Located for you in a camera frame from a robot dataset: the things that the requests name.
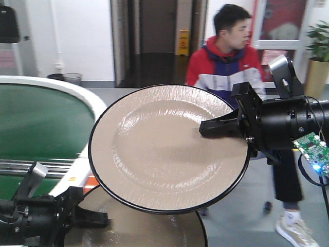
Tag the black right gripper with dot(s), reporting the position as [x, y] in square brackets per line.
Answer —
[272, 124]

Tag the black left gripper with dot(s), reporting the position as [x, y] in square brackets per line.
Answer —
[42, 219]

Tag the beige plate with black rim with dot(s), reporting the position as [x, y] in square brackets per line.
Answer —
[146, 150]

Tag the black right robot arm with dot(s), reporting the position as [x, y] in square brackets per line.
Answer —
[320, 113]

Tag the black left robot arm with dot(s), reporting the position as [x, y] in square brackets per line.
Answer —
[9, 219]

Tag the white outer conveyor rim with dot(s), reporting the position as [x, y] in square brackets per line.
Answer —
[80, 170]

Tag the steel conveyor rollers near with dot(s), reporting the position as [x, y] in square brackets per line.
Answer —
[54, 169]

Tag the person in red hoodie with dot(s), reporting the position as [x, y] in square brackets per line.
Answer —
[227, 59]

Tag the green circuit board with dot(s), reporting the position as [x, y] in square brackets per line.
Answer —
[315, 151]

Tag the yellow wet floor sign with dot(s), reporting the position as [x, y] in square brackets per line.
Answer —
[183, 43]

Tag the green potted plant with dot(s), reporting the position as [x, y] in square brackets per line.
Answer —
[317, 73]

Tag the green circular conveyor belt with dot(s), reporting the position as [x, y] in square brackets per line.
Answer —
[44, 125]

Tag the mesh waste bin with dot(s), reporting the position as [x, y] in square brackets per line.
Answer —
[73, 78]

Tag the dark round waste bin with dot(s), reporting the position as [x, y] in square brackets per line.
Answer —
[56, 76]

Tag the black grey water dispenser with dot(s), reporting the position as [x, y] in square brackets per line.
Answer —
[9, 35]

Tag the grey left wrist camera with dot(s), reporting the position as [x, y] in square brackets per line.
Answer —
[31, 181]

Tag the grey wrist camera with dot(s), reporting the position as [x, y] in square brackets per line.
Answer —
[31, 181]
[284, 76]

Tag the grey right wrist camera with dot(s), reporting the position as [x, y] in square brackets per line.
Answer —
[284, 76]

